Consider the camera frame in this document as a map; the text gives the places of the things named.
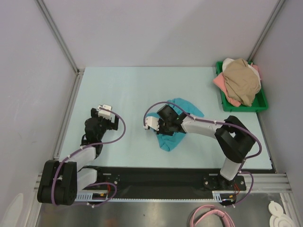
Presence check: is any teal polo shirt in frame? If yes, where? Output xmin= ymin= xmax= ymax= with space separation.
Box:
xmin=156 ymin=98 xmax=204 ymax=152

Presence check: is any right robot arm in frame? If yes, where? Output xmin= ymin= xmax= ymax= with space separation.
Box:
xmin=145 ymin=105 xmax=261 ymax=190

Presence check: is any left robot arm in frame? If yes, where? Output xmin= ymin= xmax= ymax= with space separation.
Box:
xmin=37 ymin=105 xmax=119 ymax=205

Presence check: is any pink shirt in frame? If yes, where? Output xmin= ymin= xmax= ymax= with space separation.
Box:
xmin=212 ymin=62 xmax=262 ymax=107

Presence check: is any beige shirt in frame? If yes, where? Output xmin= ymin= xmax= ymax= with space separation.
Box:
xmin=223 ymin=58 xmax=261 ymax=106

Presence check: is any white shirt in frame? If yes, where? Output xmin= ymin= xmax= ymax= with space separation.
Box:
xmin=222 ymin=58 xmax=261 ymax=83

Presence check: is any green plastic bin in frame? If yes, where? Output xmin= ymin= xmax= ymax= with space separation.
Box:
xmin=213 ymin=58 xmax=269 ymax=113

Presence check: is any white round plastic part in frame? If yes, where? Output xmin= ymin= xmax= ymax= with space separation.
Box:
xmin=268 ymin=201 xmax=295 ymax=227

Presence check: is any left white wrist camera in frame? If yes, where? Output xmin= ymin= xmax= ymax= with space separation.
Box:
xmin=97 ymin=104 xmax=112 ymax=120

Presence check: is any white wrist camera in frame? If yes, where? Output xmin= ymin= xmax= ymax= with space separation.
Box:
xmin=143 ymin=116 xmax=160 ymax=131
xmin=97 ymin=104 xmax=112 ymax=120

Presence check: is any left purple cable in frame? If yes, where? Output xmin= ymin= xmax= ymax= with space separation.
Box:
xmin=51 ymin=106 xmax=126 ymax=210

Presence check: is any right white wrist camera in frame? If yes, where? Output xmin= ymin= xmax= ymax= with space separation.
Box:
xmin=143 ymin=116 xmax=160 ymax=131

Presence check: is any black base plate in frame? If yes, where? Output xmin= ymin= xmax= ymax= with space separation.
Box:
xmin=91 ymin=166 xmax=246 ymax=200

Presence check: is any left aluminium frame post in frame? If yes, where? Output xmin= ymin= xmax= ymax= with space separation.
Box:
xmin=34 ymin=0 xmax=80 ymax=74

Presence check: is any aluminium frame post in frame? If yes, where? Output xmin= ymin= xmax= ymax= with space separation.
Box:
xmin=34 ymin=0 xmax=80 ymax=74
xmin=247 ymin=0 xmax=287 ymax=61

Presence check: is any white slotted cable duct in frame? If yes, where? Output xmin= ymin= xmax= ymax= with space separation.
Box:
xmin=75 ymin=192 xmax=236 ymax=204

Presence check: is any pink coiled cable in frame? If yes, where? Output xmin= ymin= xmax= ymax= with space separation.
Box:
xmin=187 ymin=205 xmax=236 ymax=227

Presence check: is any aluminium front rail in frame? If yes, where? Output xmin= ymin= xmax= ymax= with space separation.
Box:
xmin=33 ymin=172 xmax=293 ymax=195

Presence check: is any right aluminium frame post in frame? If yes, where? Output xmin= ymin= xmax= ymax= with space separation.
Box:
xmin=247 ymin=0 xmax=287 ymax=61

